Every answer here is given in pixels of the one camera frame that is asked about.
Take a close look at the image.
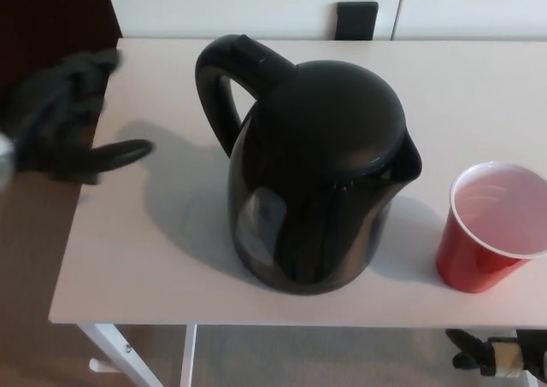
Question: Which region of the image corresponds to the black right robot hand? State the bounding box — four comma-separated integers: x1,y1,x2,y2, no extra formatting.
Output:
444,326,547,379

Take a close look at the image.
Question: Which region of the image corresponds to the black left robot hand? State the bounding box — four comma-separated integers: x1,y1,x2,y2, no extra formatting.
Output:
0,49,156,188

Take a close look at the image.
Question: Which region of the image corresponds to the black electric kettle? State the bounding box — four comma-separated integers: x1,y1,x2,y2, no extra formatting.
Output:
193,33,425,296

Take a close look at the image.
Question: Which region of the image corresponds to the red plastic cup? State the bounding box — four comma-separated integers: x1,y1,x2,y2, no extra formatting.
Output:
435,161,547,295

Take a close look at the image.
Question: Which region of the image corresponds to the white metal table leg frame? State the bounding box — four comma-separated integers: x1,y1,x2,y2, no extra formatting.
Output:
76,323,199,387

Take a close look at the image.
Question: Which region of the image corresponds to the white table crank handle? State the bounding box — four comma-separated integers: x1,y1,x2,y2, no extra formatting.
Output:
88,357,114,375

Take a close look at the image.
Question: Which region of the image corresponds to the black wall socket plate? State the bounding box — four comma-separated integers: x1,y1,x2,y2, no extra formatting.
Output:
334,1,379,42

